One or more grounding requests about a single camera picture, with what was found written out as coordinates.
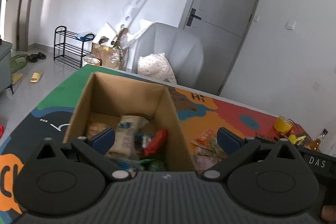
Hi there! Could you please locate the beige cracker packet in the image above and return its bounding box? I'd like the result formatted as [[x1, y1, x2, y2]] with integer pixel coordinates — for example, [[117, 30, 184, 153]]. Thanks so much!
[[106, 115, 145, 159]]

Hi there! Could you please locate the red snack packet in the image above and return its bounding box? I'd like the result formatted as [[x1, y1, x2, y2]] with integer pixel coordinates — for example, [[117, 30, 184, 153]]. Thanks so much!
[[143, 129, 168, 157]]

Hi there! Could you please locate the amber glass bottle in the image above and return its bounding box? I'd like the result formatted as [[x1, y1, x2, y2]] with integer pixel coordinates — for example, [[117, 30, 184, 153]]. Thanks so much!
[[308, 128, 329, 151]]

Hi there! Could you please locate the orange snack packet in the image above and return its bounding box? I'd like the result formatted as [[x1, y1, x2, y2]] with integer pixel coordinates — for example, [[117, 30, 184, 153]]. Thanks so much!
[[190, 130, 217, 149]]

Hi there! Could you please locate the yellow jar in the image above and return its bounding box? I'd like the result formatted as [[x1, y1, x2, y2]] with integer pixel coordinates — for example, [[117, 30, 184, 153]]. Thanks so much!
[[273, 116, 293, 138]]

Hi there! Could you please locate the brown cardboard box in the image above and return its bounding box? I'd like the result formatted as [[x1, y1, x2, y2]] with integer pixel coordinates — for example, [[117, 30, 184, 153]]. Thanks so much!
[[63, 72, 194, 172]]

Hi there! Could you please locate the colourful cartoon table mat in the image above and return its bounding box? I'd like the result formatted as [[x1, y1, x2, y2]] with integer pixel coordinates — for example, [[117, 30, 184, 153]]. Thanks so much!
[[0, 64, 314, 224]]

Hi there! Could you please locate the white orange bucket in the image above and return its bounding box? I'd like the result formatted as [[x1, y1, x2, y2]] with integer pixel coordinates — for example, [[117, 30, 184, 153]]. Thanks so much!
[[82, 56, 101, 67]]

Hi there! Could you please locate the brown paper bag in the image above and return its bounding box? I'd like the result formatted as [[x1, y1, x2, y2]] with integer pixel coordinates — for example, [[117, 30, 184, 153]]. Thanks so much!
[[92, 28, 128, 71]]

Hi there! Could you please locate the yellow slipper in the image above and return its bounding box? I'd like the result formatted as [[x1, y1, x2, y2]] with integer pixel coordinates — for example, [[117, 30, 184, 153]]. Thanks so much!
[[30, 72, 43, 83]]

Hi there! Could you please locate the white dotted pillow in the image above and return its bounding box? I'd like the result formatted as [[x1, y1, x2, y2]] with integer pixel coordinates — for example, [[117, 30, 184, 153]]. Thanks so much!
[[137, 53, 177, 84]]

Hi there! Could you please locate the black shoe rack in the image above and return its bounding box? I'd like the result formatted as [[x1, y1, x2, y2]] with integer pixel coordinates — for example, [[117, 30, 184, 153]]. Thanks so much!
[[53, 26, 95, 69]]

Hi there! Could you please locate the grey armchair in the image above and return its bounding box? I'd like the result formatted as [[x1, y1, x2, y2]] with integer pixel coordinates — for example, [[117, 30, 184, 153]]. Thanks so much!
[[131, 23, 204, 88]]

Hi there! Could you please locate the black slippers pair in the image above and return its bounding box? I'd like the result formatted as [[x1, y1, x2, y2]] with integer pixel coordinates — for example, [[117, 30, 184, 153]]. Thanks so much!
[[26, 52, 46, 63]]

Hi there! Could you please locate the grey sofa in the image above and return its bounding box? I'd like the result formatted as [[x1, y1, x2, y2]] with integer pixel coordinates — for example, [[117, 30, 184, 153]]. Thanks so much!
[[0, 40, 13, 93]]

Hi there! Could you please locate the green floor mat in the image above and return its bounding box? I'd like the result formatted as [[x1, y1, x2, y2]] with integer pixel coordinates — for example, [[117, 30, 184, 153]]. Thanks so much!
[[10, 54, 29, 74]]

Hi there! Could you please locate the grey door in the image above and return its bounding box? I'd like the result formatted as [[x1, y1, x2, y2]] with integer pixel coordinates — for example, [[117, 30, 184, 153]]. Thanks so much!
[[179, 0, 259, 95]]

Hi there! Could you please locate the white perforated board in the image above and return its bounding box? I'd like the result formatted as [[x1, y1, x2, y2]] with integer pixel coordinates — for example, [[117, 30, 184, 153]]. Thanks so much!
[[93, 0, 153, 42]]

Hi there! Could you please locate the white wall switch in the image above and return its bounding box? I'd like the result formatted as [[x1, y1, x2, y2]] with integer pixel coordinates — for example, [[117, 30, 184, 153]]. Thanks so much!
[[286, 20, 296, 31]]

